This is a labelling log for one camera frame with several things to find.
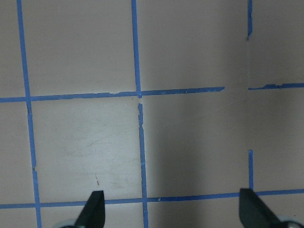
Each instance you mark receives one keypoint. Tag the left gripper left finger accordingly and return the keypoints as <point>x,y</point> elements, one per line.
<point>93,213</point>

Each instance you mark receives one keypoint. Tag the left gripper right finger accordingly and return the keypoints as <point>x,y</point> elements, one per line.
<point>253,212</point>

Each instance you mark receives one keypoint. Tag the brown paper table cover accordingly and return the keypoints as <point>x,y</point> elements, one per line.
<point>168,106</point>

